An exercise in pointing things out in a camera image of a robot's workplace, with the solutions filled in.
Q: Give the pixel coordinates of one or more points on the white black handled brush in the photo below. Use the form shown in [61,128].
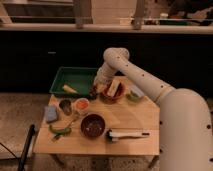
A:
[116,135]

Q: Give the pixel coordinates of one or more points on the dark red bowl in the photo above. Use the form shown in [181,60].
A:
[93,126]

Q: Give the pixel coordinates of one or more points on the black tripod leg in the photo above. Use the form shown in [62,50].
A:
[24,153]

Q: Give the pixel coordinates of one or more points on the pale yellow food piece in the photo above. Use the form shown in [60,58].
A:
[69,89]

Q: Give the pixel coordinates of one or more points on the dark purple grape bunch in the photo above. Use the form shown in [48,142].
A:
[93,93]

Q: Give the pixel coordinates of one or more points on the green chili pepper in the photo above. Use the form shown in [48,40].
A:
[59,132]

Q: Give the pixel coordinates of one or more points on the long dark counter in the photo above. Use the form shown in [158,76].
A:
[29,60]

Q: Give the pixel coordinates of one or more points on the orange filled plastic cup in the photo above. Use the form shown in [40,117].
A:
[81,106]

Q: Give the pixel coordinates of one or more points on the green leafy vegetable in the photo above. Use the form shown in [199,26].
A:
[132,97]

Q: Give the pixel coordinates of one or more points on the blue sponge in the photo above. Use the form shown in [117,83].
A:
[50,114]

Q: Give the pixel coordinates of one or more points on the green plastic tray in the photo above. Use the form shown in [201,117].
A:
[78,78]

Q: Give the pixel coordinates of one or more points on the wooden folding table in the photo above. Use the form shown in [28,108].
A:
[124,116]

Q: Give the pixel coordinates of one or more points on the small metal cup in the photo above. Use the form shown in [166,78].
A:
[65,106]

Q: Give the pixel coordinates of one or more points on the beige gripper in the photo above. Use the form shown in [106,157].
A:
[99,87]

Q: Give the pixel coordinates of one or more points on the cream box in bowl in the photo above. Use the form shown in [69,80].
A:
[113,88]

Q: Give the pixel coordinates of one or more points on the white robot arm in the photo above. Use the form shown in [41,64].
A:
[186,134]

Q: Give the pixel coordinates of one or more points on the terracotta orange bowl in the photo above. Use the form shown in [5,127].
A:
[119,93]

